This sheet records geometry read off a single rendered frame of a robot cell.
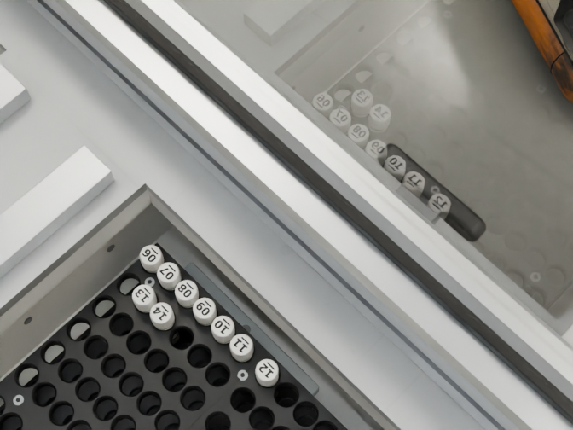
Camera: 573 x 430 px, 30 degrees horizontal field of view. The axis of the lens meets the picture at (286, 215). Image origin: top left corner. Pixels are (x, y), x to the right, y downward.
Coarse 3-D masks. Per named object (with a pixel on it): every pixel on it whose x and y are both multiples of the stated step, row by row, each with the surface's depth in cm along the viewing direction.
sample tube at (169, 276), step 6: (162, 264) 58; (168, 264) 58; (174, 264) 58; (162, 270) 57; (168, 270) 57; (174, 270) 57; (162, 276) 57; (168, 276) 57; (174, 276) 57; (180, 276) 58; (162, 282) 58; (168, 282) 57; (174, 282) 57; (168, 288) 58; (174, 288) 58
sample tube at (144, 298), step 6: (138, 288) 57; (144, 288) 57; (150, 288) 57; (132, 294) 57; (138, 294) 57; (144, 294) 57; (150, 294) 57; (138, 300) 57; (144, 300) 57; (150, 300) 57; (156, 300) 58; (138, 306) 57; (144, 306) 57; (150, 306) 57
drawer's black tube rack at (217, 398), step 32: (96, 320) 58; (128, 320) 61; (64, 352) 57; (96, 352) 60; (128, 352) 57; (160, 352) 57; (192, 352) 60; (0, 384) 56; (32, 384) 60; (64, 384) 56; (96, 384) 59; (128, 384) 60; (160, 384) 56; (192, 384) 56; (224, 384) 56; (0, 416) 56; (32, 416) 56; (64, 416) 59; (96, 416) 56; (128, 416) 56; (160, 416) 56; (192, 416) 56; (224, 416) 56; (256, 416) 58
